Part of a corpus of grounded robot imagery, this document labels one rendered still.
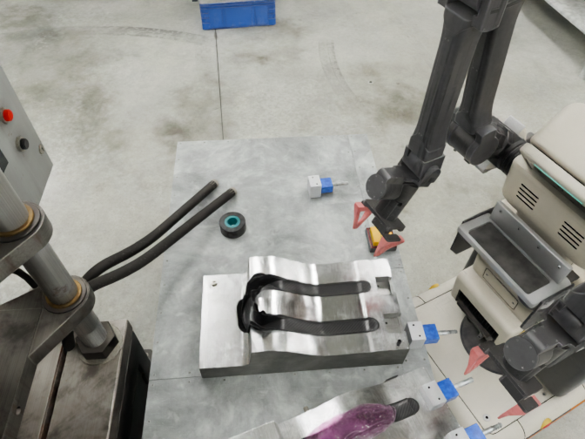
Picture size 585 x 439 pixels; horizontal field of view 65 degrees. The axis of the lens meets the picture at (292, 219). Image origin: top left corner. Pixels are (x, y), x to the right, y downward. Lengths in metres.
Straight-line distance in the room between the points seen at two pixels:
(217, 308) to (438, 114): 0.71
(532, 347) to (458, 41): 0.52
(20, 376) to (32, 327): 0.10
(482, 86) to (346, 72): 2.63
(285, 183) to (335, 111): 1.68
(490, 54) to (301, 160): 0.86
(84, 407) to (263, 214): 0.72
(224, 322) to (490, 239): 0.68
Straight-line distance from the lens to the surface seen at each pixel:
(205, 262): 1.38
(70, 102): 3.56
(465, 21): 0.86
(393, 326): 1.22
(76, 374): 1.33
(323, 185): 1.51
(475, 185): 2.89
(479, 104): 1.04
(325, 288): 1.23
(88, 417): 1.28
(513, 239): 1.23
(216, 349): 1.18
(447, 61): 0.90
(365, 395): 1.12
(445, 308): 1.98
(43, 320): 1.12
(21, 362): 1.09
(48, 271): 1.02
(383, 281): 1.28
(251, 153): 1.68
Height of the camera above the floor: 1.93
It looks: 50 degrees down
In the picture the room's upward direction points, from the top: 1 degrees clockwise
